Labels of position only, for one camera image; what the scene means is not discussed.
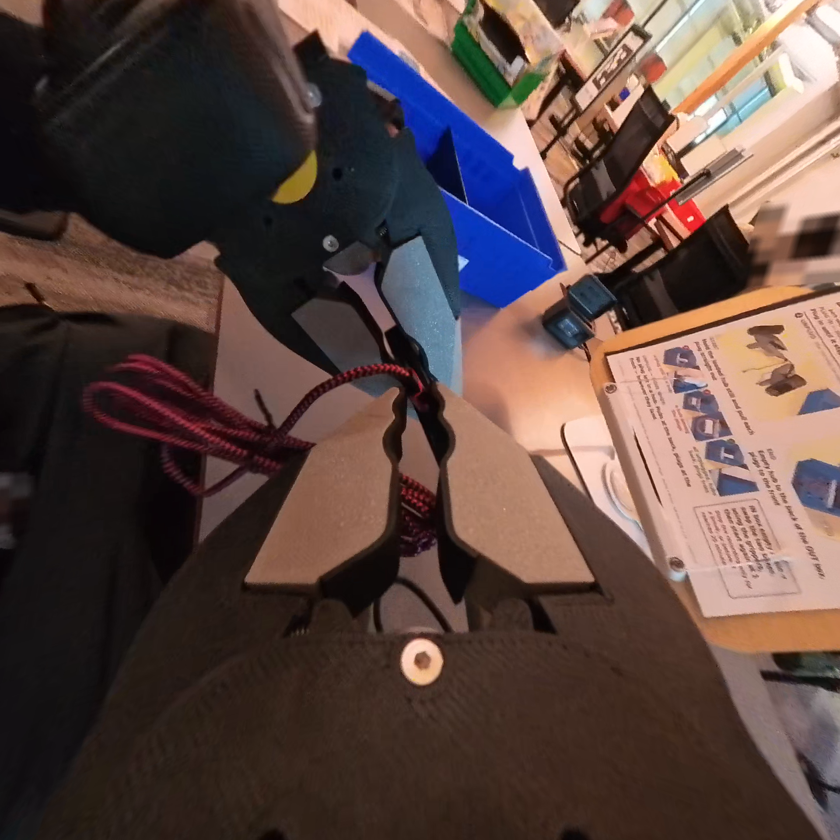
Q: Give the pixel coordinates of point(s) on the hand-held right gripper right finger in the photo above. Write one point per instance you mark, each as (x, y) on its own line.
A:
(505, 518)

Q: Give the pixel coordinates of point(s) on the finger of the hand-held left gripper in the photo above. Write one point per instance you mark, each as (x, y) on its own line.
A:
(334, 334)
(426, 302)

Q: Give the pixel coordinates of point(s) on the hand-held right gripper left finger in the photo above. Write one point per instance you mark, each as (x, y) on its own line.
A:
(328, 512)

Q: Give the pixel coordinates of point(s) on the blue plastic bin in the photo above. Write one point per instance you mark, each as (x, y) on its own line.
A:
(505, 249)

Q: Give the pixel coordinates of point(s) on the small black display device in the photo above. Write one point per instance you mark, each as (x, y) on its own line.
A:
(577, 312)

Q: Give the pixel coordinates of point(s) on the green cardboard box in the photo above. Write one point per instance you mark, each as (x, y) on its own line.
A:
(499, 59)

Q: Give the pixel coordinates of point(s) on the black office chair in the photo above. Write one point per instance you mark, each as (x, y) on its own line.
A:
(640, 138)

